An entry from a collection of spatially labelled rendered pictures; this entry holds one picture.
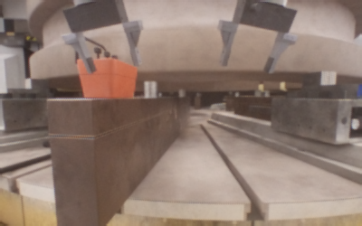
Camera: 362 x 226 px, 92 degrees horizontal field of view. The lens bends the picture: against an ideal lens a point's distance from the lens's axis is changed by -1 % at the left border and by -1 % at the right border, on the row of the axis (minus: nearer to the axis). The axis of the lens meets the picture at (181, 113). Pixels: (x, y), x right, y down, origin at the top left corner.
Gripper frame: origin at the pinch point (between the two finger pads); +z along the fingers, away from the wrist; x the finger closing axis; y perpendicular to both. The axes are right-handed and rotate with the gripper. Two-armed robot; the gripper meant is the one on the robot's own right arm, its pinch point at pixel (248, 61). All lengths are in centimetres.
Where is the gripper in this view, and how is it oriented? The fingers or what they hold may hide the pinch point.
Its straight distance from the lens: 51.7
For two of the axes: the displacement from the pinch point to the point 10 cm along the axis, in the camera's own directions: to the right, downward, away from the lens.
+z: -1.7, 8.7, 4.6
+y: 1.1, 4.8, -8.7
